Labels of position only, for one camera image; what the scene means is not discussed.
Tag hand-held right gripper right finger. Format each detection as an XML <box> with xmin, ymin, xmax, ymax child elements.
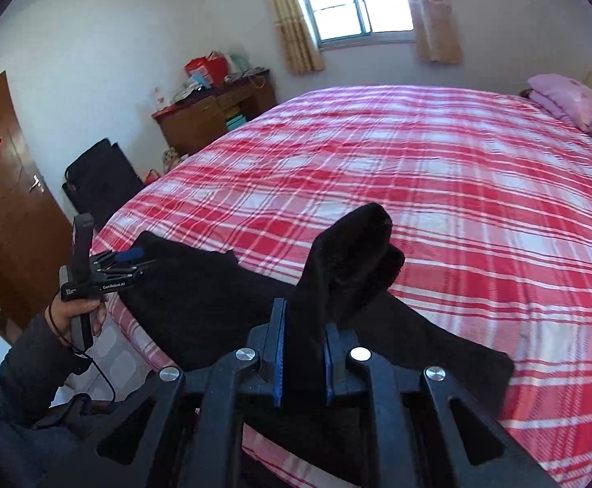
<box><xmin>324</xmin><ymin>322</ymin><xmax>561</xmax><ymax>488</ymax></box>

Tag red gift bag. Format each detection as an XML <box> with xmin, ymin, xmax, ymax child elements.
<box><xmin>184</xmin><ymin>52</ymin><xmax>228</xmax><ymax>87</ymax></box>

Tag brown wooden door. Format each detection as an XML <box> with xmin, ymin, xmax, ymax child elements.
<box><xmin>0</xmin><ymin>71</ymin><xmax>73</xmax><ymax>331</ymax></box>

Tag bed with red plaid sheet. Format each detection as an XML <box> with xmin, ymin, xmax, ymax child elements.
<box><xmin>90</xmin><ymin>84</ymin><xmax>592</xmax><ymax>488</ymax></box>

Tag person's dark clothing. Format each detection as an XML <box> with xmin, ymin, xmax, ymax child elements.
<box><xmin>0</xmin><ymin>376</ymin><xmax>124</xmax><ymax>488</ymax></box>

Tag black pants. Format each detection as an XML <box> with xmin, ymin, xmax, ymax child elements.
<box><xmin>122</xmin><ymin>202</ymin><xmax>515</xmax><ymax>488</ymax></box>

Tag person's left hand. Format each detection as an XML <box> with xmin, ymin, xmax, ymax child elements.
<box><xmin>46</xmin><ymin>297</ymin><xmax>109</xmax><ymax>341</ymax></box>

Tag black folding chair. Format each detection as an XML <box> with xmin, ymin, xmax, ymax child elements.
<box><xmin>62</xmin><ymin>138</ymin><xmax>144</xmax><ymax>224</ymax></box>

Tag black cable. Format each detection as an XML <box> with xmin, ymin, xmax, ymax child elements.
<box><xmin>67</xmin><ymin>338</ymin><xmax>117</xmax><ymax>403</ymax></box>

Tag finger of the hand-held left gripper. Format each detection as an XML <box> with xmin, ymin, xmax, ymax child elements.
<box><xmin>98</xmin><ymin>259</ymin><xmax>159</xmax><ymax>276</ymax></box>
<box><xmin>93</xmin><ymin>247</ymin><xmax>145</xmax><ymax>265</ymax></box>

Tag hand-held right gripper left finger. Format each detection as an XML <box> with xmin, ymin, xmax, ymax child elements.
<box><xmin>42</xmin><ymin>297</ymin><xmax>289</xmax><ymax>488</ymax></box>

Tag pink folded quilt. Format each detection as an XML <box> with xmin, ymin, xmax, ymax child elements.
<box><xmin>526</xmin><ymin>74</ymin><xmax>592</xmax><ymax>135</ymax></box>

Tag person's left forearm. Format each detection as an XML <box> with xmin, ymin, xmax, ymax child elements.
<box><xmin>0</xmin><ymin>312</ymin><xmax>96</xmax><ymax>448</ymax></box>

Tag brown wooden desk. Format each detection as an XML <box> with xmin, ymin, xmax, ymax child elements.
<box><xmin>152</xmin><ymin>74</ymin><xmax>278</xmax><ymax>156</ymax></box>

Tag beige patterned curtain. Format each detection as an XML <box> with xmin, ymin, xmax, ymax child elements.
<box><xmin>260</xmin><ymin>0</ymin><xmax>326</xmax><ymax>74</ymax></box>
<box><xmin>408</xmin><ymin>0</ymin><xmax>464</xmax><ymax>66</ymax></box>

